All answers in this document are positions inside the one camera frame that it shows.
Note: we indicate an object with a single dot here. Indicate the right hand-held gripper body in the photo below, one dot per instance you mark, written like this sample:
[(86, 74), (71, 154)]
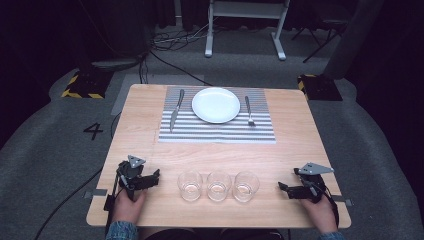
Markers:
[(311, 183)]

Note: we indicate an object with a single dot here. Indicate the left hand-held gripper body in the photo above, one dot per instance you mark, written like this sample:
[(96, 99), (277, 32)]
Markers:
[(130, 173)]

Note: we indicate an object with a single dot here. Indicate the person's left hand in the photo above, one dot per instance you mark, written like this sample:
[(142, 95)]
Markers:
[(128, 208)]

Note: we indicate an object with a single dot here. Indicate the person's right hand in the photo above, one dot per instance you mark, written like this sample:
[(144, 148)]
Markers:
[(320, 215)]

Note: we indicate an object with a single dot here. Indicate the grey tape strip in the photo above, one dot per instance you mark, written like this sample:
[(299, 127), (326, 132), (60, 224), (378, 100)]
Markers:
[(96, 193), (343, 200)]

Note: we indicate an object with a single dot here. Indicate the clear drinking glass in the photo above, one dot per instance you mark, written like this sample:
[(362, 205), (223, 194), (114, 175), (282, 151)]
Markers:
[(218, 185), (190, 186), (245, 186)]

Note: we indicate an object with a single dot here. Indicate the silver table knife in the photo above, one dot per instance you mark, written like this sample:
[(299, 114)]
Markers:
[(176, 111)]

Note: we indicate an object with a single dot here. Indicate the grey striped placemat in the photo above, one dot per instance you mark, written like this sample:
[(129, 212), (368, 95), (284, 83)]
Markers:
[(216, 131)]

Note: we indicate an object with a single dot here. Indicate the silver fork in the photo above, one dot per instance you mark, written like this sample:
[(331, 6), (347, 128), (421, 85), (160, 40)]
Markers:
[(249, 110)]

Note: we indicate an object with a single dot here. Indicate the white round plate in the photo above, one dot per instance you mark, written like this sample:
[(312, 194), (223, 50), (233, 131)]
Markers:
[(215, 105)]

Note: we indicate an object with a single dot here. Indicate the black yellow striped base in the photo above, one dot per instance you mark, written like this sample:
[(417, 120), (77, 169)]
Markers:
[(86, 85), (320, 87)]

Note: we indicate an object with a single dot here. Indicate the dark column with round foot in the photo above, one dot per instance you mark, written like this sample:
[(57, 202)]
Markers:
[(120, 50)]

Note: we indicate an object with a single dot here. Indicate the grey padded column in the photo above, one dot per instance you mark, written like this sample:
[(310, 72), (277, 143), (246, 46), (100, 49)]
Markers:
[(353, 36)]

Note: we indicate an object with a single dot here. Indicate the black tripod stand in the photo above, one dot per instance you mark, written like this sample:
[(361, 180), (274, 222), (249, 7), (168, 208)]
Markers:
[(325, 30)]

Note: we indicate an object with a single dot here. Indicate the white metal stand frame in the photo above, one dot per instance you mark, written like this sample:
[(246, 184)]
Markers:
[(245, 10)]

